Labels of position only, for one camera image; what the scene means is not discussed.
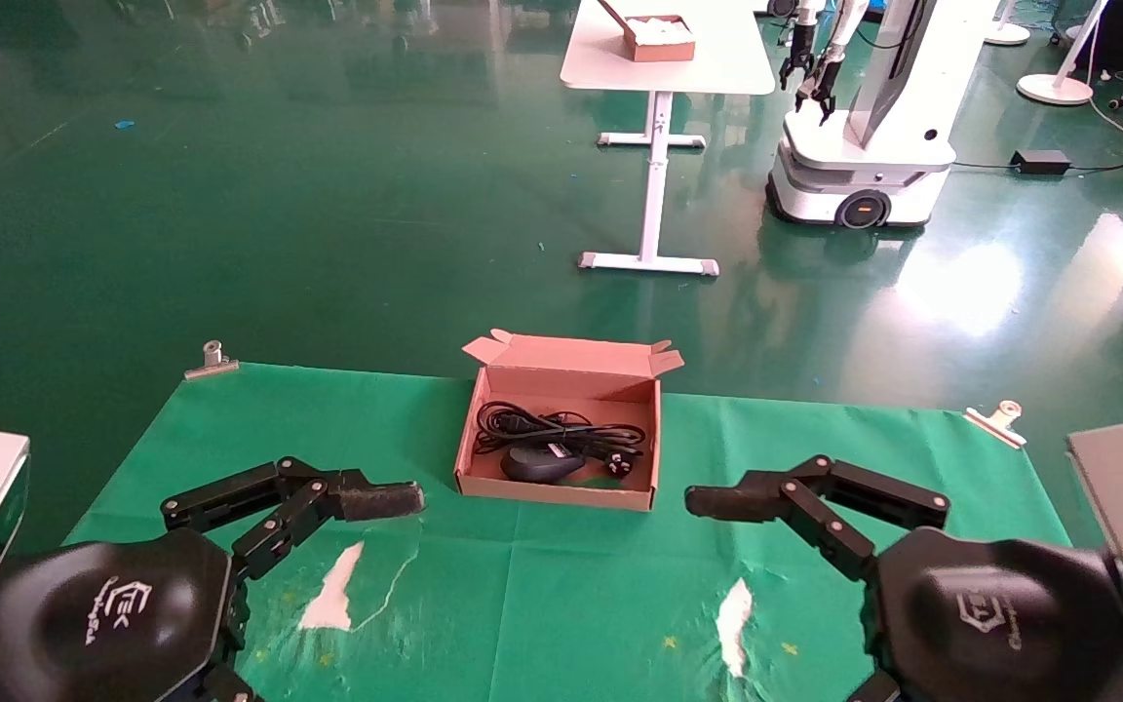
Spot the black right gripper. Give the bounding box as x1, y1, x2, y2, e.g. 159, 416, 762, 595
846, 525, 1123, 702

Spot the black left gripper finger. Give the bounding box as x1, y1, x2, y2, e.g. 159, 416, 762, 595
160, 454, 426, 581

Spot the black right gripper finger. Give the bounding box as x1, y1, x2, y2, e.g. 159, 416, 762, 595
684, 453, 950, 635

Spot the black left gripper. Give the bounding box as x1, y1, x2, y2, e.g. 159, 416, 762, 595
0, 526, 255, 702

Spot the black power cable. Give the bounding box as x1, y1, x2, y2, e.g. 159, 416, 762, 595
474, 400, 648, 480

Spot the black wired computer mouse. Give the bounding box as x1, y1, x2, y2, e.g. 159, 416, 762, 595
500, 441, 590, 485

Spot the open brown cardboard box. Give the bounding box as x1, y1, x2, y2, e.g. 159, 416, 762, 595
452, 329, 685, 514

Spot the small brown cardboard box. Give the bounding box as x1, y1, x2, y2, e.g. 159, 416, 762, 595
597, 0, 697, 63

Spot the green table cloth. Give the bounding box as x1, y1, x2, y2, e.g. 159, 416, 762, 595
64, 363, 1074, 702

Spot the silver binder clip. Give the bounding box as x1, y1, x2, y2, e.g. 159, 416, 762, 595
183, 339, 240, 381
963, 400, 1027, 450

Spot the white wheeled background robot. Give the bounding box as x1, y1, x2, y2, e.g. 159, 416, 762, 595
766, 0, 1001, 231

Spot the black background robot gripper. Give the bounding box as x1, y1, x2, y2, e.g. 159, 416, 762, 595
779, 37, 816, 94
795, 54, 840, 126

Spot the white background table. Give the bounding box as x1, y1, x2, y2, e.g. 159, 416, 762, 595
560, 0, 777, 279

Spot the black power adapter brick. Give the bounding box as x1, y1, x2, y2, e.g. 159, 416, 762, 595
1010, 148, 1072, 177

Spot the white packing material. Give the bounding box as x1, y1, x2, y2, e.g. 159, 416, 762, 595
632, 16, 694, 45

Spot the large white round stand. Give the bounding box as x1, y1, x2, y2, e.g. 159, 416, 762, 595
1017, 0, 1108, 106

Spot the small white round stand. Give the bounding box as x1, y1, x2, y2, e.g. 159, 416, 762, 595
984, 0, 1032, 47

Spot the black floor cable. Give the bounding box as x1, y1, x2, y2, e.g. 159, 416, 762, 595
951, 151, 1123, 178

